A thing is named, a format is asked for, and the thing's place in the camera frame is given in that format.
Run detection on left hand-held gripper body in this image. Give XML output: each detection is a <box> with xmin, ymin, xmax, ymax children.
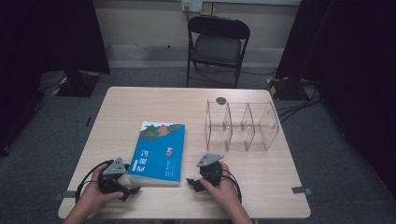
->
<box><xmin>98</xmin><ymin>157</ymin><xmax>127</xmax><ymax>195</ymax></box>

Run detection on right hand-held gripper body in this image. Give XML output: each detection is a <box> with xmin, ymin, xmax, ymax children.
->
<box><xmin>196</xmin><ymin>152</ymin><xmax>224</xmax><ymax>188</ymax></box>

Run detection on blue book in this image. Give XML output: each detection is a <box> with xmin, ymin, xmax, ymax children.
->
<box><xmin>127</xmin><ymin>120</ymin><xmax>186</xmax><ymax>188</ymax></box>

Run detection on clear acrylic book rack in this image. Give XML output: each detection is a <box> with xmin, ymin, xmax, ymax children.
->
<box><xmin>205</xmin><ymin>99</ymin><xmax>280</xmax><ymax>153</ymax></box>

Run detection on person's right hand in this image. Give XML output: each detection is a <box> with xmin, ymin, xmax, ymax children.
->
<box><xmin>200</xmin><ymin>161</ymin><xmax>243</xmax><ymax>213</ymax></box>

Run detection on person's left hand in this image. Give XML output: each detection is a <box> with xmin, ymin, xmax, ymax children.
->
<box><xmin>81</xmin><ymin>163</ymin><xmax>125</xmax><ymax>214</ymax></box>

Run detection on grey tape strip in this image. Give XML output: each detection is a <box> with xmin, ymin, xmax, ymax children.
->
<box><xmin>291</xmin><ymin>186</ymin><xmax>313</xmax><ymax>196</ymax></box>
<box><xmin>54</xmin><ymin>190</ymin><xmax>78</xmax><ymax>201</ymax></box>

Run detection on black folding chair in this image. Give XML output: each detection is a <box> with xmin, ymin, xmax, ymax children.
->
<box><xmin>186</xmin><ymin>14</ymin><xmax>251</xmax><ymax>89</ymax></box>

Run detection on dark curtain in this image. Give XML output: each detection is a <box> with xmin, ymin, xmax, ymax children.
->
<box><xmin>275</xmin><ymin>0</ymin><xmax>396</xmax><ymax>200</ymax></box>
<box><xmin>0</xmin><ymin>0</ymin><xmax>111</xmax><ymax>157</ymax></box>

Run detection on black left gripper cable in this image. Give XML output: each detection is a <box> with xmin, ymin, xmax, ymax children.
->
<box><xmin>75</xmin><ymin>159</ymin><xmax>115</xmax><ymax>203</ymax></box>

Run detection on black floor cables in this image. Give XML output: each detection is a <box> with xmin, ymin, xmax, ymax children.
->
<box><xmin>275</xmin><ymin>78</ymin><xmax>323</xmax><ymax>124</ymax></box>

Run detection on white wall socket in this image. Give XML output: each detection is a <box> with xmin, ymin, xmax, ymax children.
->
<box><xmin>181</xmin><ymin>0</ymin><xmax>204</xmax><ymax>13</ymax></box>

